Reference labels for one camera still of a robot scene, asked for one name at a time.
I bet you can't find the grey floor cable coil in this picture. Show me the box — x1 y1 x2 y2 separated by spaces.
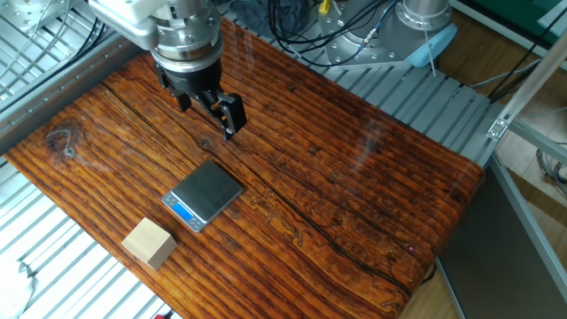
534 148 567 197

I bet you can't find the white crumpled cloth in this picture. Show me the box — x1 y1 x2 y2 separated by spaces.
0 259 37 319

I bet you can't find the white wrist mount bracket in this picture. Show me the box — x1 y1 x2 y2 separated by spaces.
88 0 178 51

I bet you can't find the light wooden cube block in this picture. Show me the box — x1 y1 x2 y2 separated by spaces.
120 216 178 271

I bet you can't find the white flat square box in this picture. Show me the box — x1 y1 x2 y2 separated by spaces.
160 159 245 233

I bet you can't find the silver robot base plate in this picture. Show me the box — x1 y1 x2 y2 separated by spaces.
317 0 429 70

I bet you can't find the aluminium frame strut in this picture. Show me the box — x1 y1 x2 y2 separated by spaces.
485 27 567 141
489 154 567 303

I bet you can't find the grey aluminium frame rail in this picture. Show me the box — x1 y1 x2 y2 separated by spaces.
0 33 148 154

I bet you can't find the green board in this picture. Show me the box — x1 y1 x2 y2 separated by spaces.
468 0 567 46

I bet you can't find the grey flat panel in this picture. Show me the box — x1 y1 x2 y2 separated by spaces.
436 163 567 319

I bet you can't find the wood grain table mat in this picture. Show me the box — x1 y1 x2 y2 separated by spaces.
3 17 486 319

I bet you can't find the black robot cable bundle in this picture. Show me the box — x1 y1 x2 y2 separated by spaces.
267 0 402 68

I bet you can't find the aluminium plate with holes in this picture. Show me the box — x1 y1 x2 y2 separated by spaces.
0 0 68 35

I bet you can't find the dark blue crumpled cloth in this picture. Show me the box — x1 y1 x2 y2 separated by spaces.
229 0 285 37

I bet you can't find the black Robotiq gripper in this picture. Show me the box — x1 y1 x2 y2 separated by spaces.
153 57 248 142

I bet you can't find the white zip tie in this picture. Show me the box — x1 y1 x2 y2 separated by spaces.
422 28 438 79

